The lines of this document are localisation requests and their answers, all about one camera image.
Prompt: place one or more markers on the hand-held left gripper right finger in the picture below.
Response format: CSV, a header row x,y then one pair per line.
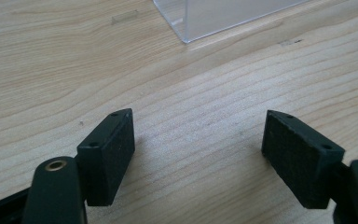
x,y
298,165

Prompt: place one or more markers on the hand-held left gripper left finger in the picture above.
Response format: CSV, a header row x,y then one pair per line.
x,y
105,161

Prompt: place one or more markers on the clear plastic box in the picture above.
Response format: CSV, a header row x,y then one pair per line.
x,y
205,15

